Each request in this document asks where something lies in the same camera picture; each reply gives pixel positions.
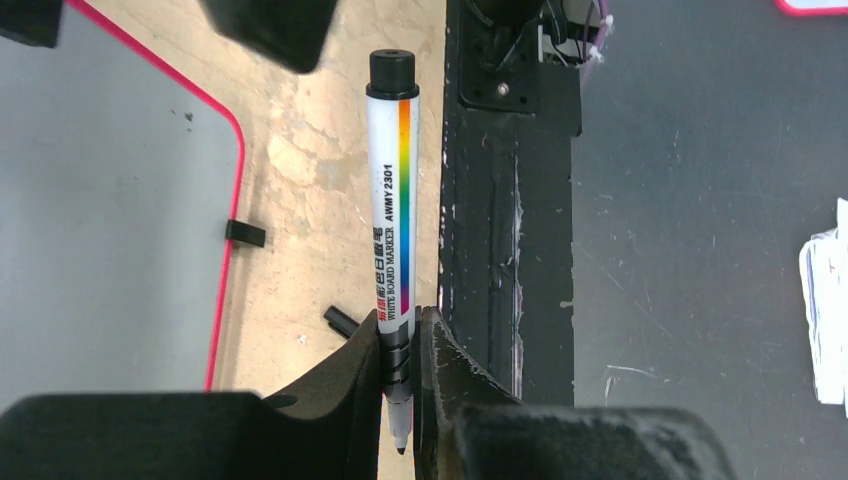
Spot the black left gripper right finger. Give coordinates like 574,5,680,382
414,307,735,479

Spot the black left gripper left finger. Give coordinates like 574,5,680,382
1,316,382,479

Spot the black marker cap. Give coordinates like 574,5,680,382
323,306,360,340

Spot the white whiteboard marker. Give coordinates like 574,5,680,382
366,49,420,453

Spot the black whiteboard foot clip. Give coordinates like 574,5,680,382
225,219,267,248

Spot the pink framed whiteboard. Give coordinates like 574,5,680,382
1,1,245,407

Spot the white paper stack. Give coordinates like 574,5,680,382
799,198,847,407

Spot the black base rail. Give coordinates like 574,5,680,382
438,1,582,406

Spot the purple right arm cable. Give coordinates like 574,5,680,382
582,0,614,68

